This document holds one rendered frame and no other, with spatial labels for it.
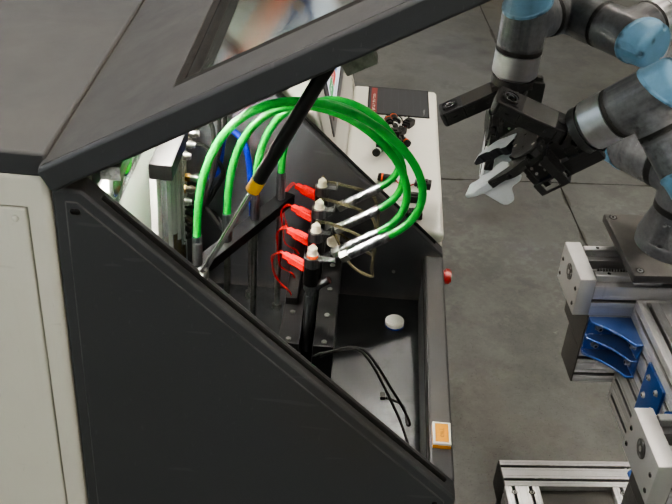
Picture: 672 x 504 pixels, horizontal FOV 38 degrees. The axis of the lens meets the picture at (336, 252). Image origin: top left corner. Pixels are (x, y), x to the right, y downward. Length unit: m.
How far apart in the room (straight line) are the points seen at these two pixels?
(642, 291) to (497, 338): 1.41
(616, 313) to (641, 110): 0.75
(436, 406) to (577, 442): 1.44
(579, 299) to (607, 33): 0.63
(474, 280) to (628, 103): 2.31
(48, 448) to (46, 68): 0.57
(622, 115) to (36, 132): 0.78
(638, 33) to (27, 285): 0.96
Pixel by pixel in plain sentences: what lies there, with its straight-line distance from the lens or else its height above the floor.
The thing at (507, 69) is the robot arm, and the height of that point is 1.47.
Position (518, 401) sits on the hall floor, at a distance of 3.19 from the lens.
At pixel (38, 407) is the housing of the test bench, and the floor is 1.07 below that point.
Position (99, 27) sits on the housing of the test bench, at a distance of 1.62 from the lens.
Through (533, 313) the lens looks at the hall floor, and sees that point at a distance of 3.56.
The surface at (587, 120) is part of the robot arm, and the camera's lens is 1.43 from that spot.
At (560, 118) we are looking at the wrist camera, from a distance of 1.48.
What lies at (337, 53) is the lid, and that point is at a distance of 1.11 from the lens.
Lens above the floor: 2.11
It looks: 35 degrees down
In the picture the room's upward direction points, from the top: 4 degrees clockwise
